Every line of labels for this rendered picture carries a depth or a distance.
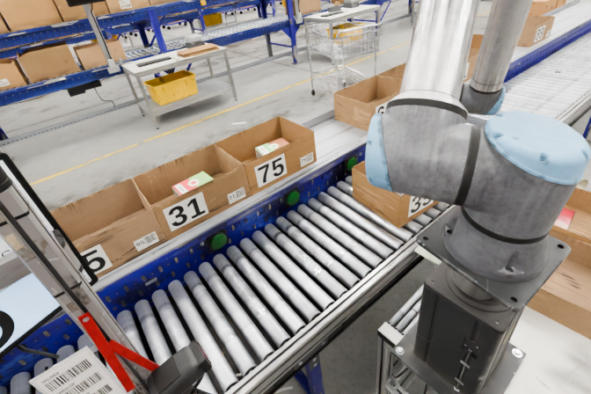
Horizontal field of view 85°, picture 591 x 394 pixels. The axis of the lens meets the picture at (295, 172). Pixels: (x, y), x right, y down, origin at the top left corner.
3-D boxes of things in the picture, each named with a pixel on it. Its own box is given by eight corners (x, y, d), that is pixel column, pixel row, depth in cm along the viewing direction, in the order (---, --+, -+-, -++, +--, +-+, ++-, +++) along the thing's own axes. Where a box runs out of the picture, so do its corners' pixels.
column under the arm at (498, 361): (526, 354, 91) (565, 279, 73) (482, 432, 78) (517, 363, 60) (438, 297, 108) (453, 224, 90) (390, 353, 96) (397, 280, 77)
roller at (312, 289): (328, 318, 112) (327, 310, 109) (251, 239, 148) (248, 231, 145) (339, 310, 114) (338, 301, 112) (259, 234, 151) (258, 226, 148)
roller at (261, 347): (266, 371, 100) (263, 363, 97) (198, 272, 136) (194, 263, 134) (279, 360, 102) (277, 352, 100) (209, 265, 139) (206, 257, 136)
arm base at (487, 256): (563, 246, 66) (586, 211, 60) (514, 302, 58) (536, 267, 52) (473, 198, 78) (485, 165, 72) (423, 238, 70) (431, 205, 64)
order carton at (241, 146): (251, 197, 145) (244, 165, 136) (222, 171, 165) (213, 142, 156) (317, 161, 163) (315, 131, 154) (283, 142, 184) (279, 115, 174)
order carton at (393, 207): (398, 229, 136) (401, 197, 127) (351, 196, 158) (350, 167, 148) (457, 190, 152) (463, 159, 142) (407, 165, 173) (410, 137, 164)
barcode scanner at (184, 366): (223, 377, 72) (205, 358, 66) (175, 421, 68) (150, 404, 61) (211, 354, 77) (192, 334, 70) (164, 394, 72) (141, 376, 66)
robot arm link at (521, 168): (560, 250, 54) (616, 164, 43) (448, 223, 60) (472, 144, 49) (548, 192, 64) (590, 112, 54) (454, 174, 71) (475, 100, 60)
